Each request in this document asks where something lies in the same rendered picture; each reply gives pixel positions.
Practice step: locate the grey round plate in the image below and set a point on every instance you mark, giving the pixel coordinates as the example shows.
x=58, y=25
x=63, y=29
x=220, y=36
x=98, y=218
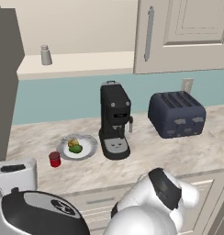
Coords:
x=87, y=145

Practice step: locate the black coffee machine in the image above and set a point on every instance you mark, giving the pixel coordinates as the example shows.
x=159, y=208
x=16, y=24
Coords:
x=114, y=110

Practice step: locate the grey shaker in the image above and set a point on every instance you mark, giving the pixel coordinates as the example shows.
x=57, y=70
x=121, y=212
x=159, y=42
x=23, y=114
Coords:
x=46, y=56

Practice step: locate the beige base cabinet door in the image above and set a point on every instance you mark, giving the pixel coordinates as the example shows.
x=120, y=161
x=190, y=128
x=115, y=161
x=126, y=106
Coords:
x=204, y=202

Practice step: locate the beige open wall cabinet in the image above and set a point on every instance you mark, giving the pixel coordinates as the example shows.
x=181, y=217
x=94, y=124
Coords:
x=86, y=65

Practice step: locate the dark blue toaster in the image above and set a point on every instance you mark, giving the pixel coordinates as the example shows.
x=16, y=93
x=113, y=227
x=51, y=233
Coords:
x=175, y=116

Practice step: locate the beige wall cabinet door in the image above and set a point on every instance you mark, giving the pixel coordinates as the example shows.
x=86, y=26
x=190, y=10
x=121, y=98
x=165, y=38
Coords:
x=190, y=58

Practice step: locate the white wall outlet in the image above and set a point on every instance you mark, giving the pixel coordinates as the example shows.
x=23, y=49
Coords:
x=187, y=85

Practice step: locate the beige drawer front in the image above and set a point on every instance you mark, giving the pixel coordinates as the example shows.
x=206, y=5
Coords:
x=74, y=200

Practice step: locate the red jam jar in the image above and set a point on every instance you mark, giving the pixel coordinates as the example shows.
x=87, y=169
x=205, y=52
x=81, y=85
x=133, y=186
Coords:
x=55, y=160

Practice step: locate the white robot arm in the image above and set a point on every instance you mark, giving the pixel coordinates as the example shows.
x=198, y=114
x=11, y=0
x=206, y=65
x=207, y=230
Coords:
x=153, y=214

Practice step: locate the open grey cabinet door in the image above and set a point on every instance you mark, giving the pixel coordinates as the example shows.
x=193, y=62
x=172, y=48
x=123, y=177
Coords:
x=5, y=91

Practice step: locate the green avocado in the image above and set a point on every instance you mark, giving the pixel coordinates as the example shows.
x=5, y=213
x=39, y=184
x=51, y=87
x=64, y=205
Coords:
x=76, y=149

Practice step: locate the yellow bread piece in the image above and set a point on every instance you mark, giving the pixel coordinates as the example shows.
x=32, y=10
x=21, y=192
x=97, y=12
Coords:
x=72, y=142

